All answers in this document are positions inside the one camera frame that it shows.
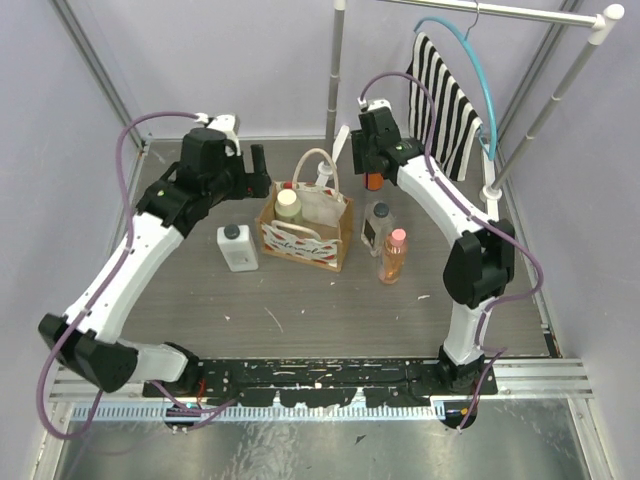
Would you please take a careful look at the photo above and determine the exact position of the blue cap orange bottle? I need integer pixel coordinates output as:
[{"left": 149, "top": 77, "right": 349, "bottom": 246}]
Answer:
[{"left": 363, "top": 173, "right": 385, "bottom": 191}]

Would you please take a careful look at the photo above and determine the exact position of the white bottle grey cap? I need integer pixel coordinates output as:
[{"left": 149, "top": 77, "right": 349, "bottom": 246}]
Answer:
[{"left": 216, "top": 224, "right": 259, "bottom": 273}]

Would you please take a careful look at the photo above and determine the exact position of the clear bottle grey cap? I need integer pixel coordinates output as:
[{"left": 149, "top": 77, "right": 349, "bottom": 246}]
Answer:
[{"left": 361, "top": 201, "right": 395, "bottom": 257}]

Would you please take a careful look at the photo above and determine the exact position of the pink cap lotion bottle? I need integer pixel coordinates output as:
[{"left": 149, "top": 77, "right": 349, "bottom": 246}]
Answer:
[{"left": 377, "top": 228, "right": 408, "bottom": 284}]

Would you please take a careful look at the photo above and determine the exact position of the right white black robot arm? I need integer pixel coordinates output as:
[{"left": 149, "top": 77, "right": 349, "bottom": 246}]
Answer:
[{"left": 352, "top": 100, "right": 515, "bottom": 394}]

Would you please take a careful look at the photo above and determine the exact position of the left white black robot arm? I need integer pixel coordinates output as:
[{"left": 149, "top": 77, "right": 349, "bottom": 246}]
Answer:
[{"left": 38, "top": 113, "right": 271, "bottom": 396}]

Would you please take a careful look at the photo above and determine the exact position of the cream cap bottle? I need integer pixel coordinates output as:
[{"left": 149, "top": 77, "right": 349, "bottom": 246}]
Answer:
[{"left": 274, "top": 189, "right": 303, "bottom": 225}]

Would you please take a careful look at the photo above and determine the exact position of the black white striped cloth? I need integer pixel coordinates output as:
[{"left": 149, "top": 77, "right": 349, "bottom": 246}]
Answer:
[{"left": 407, "top": 33, "right": 483, "bottom": 182}]

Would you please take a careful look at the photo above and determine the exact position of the blue clothes hanger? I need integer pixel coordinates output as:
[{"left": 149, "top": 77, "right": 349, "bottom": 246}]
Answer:
[{"left": 413, "top": 13, "right": 498, "bottom": 161}]

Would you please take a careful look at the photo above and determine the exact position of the metal clothes rack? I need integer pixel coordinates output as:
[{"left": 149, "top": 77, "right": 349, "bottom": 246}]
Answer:
[{"left": 315, "top": 0, "right": 626, "bottom": 251}]

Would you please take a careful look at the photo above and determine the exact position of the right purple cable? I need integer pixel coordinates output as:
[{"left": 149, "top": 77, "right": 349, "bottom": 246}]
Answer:
[{"left": 356, "top": 72, "right": 545, "bottom": 436}]

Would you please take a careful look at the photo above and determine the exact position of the purple cable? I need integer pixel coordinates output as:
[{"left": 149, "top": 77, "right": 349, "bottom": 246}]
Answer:
[
  {"left": 35, "top": 110, "right": 236, "bottom": 441},
  {"left": 356, "top": 72, "right": 545, "bottom": 436}
]

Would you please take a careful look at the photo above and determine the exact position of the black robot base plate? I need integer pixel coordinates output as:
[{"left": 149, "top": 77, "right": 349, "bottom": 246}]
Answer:
[{"left": 164, "top": 358, "right": 482, "bottom": 408}]

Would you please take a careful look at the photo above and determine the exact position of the slotted cable duct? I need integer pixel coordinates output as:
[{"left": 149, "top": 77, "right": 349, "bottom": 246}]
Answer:
[{"left": 94, "top": 401, "right": 445, "bottom": 424}]

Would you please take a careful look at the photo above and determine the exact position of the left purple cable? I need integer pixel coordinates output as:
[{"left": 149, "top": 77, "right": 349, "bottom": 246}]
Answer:
[{"left": 35, "top": 110, "right": 236, "bottom": 441}]

